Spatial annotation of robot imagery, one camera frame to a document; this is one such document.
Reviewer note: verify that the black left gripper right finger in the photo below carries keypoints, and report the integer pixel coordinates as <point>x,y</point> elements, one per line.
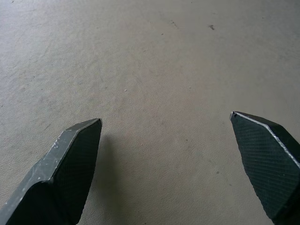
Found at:
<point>267,159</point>

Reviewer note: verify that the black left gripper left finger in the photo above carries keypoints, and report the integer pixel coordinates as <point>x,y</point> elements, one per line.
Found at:
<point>58,178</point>

